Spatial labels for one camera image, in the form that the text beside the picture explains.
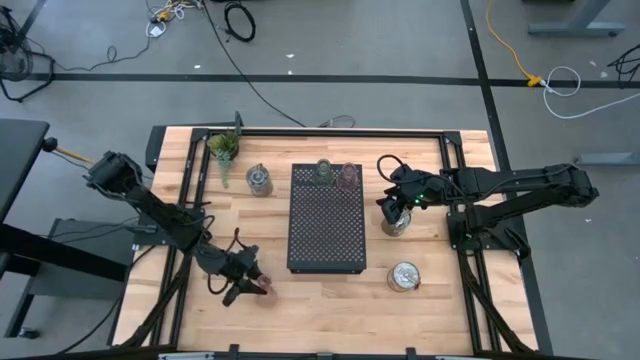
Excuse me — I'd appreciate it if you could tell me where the black aluminium table frame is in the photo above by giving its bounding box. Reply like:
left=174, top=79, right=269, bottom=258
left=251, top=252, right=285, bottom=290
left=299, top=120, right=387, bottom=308
left=110, top=124, right=555, bottom=357

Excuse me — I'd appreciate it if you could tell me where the white cable bundle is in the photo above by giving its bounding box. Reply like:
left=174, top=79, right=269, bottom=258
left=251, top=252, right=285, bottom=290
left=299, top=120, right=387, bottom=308
left=144, top=0, right=204, bottom=39

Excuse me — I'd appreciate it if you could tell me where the black perforated metal tray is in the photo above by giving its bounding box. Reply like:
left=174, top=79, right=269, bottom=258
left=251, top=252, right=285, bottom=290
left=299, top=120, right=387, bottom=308
left=286, top=163, right=368, bottom=275

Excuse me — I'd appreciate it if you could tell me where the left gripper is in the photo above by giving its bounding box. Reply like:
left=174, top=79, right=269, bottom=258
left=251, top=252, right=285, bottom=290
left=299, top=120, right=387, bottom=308
left=208, top=244, right=272, bottom=309

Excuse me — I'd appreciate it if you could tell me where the long black floor cable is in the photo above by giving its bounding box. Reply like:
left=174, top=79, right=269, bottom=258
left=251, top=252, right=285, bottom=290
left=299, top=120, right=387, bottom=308
left=199, top=0, right=307, bottom=128

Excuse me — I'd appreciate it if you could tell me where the white floor cable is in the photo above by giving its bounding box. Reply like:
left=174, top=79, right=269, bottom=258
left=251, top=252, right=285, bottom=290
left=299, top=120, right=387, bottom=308
left=542, top=65, right=640, bottom=120

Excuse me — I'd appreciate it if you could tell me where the black desk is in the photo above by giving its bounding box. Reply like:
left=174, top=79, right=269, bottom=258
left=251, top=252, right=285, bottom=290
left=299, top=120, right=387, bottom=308
left=0, top=118, right=130, bottom=341

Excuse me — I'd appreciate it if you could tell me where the black floor fan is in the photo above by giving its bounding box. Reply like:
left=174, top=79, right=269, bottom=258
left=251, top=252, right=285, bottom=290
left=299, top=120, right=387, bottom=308
left=0, top=5, right=56, bottom=104

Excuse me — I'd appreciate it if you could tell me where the grey desk foot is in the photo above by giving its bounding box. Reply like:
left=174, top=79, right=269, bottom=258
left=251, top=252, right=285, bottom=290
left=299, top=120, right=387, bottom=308
left=573, top=152, right=640, bottom=167

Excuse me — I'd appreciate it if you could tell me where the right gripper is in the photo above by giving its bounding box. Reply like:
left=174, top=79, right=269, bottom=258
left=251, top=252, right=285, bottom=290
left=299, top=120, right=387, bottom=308
left=376, top=163, right=447, bottom=228

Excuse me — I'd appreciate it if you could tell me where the black cable bundle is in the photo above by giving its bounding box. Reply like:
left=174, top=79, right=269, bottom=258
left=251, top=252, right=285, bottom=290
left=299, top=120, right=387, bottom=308
left=606, top=42, right=640, bottom=84

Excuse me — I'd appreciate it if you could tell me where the small green artificial plant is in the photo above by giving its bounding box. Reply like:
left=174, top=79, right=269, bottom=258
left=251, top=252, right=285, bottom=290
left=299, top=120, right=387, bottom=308
left=206, top=129, right=241, bottom=190

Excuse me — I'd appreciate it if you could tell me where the black coiled cable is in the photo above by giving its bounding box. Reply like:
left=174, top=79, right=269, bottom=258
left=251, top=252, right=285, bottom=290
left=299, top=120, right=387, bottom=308
left=223, top=1, right=257, bottom=43

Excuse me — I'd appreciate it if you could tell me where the grey desk leg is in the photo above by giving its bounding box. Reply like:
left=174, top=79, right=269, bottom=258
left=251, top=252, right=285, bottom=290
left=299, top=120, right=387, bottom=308
left=527, top=0, right=626, bottom=37

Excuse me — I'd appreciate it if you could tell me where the yellow extension cable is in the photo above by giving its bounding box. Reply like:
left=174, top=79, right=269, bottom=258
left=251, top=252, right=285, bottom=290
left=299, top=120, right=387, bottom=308
left=485, top=0, right=545, bottom=89

